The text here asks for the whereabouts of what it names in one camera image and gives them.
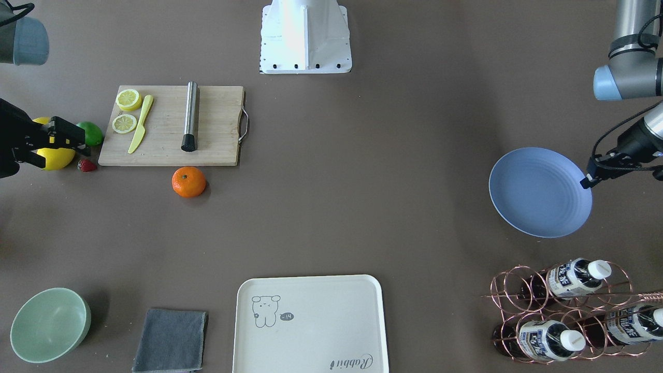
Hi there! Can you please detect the steel muddler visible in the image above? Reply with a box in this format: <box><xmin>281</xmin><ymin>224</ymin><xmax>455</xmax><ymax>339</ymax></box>
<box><xmin>181</xmin><ymin>81</ymin><xmax>199</xmax><ymax>152</ymax></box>

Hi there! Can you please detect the copper wire bottle rack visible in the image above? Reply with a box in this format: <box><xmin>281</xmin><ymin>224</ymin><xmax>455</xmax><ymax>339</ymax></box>
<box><xmin>488</xmin><ymin>258</ymin><xmax>661</xmax><ymax>364</ymax></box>

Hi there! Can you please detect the orange mandarin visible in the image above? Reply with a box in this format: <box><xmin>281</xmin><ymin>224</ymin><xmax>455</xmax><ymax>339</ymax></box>
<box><xmin>171</xmin><ymin>167</ymin><xmax>208</xmax><ymax>198</ymax></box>

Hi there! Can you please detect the black cable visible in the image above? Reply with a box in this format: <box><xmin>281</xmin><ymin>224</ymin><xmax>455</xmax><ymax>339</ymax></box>
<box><xmin>590</xmin><ymin>101</ymin><xmax>663</xmax><ymax>161</ymax></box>

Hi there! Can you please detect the cream rabbit tray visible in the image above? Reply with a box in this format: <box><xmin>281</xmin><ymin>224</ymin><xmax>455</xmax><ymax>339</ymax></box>
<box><xmin>232</xmin><ymin>274</ymin><xmax>390</xmax><ymax>372</ymax></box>

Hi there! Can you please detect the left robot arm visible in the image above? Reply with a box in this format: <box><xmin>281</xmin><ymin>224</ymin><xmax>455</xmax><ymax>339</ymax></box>
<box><xmin>580</xmin><ymin>1</ymin><xmax>662</xmax><ymax>189</ymax></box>

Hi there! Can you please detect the red strawberry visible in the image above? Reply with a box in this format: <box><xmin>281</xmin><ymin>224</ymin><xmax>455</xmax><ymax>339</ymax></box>
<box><xmin>77</xmin><ymin>159</ymin><xmax>98</xmax><ymax>173</ymax></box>

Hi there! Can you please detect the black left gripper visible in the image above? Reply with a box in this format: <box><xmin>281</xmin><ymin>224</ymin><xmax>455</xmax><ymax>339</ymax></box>
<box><xmin>580</xmin><ymin>118</ymin><xmax>662</xmax><ymax>189</ymax></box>

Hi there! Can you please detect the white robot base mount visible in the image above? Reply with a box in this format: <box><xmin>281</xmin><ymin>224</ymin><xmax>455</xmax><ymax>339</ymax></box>
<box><xmin>259</xmin><ymin>1</ymin><xmax>353</xmax><ymax>74</ymax></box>

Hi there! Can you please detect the blue plate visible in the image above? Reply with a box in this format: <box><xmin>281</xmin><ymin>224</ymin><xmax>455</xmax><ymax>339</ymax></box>
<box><xmin>488</xmin><ymin>147</ymin><xmax>594</xmax><ymax>238</ymax></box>

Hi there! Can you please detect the yellow plastic knife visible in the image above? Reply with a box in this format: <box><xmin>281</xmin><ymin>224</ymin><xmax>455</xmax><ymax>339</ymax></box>
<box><xmin>127</xmin><ymin>95</ymin><xmax>154</xmax><ymax>154</ymax></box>

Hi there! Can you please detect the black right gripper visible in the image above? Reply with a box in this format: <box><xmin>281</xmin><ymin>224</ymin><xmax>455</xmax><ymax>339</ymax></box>
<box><xmin>1</xmin><ymin>99</ymin><xmax>92</xmax><ymax>178</ymax></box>

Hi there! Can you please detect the bottle with white cap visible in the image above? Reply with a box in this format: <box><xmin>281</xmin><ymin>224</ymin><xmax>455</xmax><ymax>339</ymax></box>
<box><xmin>581</xmin><ymin>303</ymin><xmax>662</xmax><ymax>348</ymax></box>
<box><xmin>517</xmin><ymin>258</ymin><xmax>613</xmax><ymax>305</ymax></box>
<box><xmin>492</xmin><ymin>320</ymin><xmax>586</xmax><ymax>363</ymax></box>

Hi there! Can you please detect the green lime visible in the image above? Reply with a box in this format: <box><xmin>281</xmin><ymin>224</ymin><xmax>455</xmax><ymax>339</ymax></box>
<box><xmin>76</xmin><ymin>121</ymin><xmax>104</xmax><ymax>147</ymax></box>

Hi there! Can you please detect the green bowl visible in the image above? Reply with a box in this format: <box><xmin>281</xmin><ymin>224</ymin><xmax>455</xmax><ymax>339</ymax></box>
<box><xmin>10</xmin><ymin>288</ymin><xmax>92</xmax><ymax>364</ymax></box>

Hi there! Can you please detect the lemon slice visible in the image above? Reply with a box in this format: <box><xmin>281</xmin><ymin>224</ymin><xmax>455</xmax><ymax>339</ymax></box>
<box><xmin>114</xmin><ymin>88</ymin><xmax>143</xmax><ymax>111</ymax></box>
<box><xmin>111</xmin><ymin>113</ymin><xmax>138</xmax><ymax>134</ymax></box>

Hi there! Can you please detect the yellow lemon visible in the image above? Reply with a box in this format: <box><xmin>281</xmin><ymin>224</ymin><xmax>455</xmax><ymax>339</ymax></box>
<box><xmin>36</xmin><ymin>147</ymin><xmax>76</xmax><ymax>170</ymax></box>

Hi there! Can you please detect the grey cloth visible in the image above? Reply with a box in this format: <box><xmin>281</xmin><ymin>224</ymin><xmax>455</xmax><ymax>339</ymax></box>
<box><xmin>131</xmin><ymin>308</ymin><xmax>208</xmax><ymax>372</ymax></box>

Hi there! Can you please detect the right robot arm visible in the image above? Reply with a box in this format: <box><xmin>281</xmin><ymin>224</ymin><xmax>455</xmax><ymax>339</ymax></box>
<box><xmin>1</xmin><ymin>1</ymin><xmax>91</xmax><ymax>178</ymax></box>

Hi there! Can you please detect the wooden cutting board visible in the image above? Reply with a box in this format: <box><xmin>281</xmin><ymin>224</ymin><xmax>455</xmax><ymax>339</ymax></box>
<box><xmin>98</xmin><ymin>85</ymin><xmax>246</xmax><ymax>167</ymax></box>

